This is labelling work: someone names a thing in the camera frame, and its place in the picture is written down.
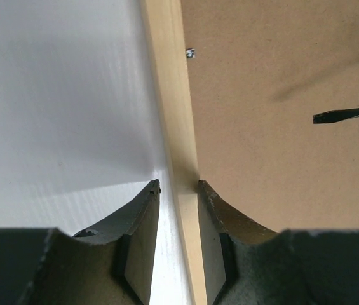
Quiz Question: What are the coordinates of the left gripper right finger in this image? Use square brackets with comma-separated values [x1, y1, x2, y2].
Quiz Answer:
[198, 180, 359, 304]

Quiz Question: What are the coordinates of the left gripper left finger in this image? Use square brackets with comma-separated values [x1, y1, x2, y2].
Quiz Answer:
[0, 180, 161, 304]

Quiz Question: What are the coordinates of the red handled screwdriver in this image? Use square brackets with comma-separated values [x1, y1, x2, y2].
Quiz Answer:
[313, 108, 359, 124]

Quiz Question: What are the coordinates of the wooden picture frame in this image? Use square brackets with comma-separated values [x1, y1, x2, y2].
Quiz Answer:
[140, 1, 359, 304]

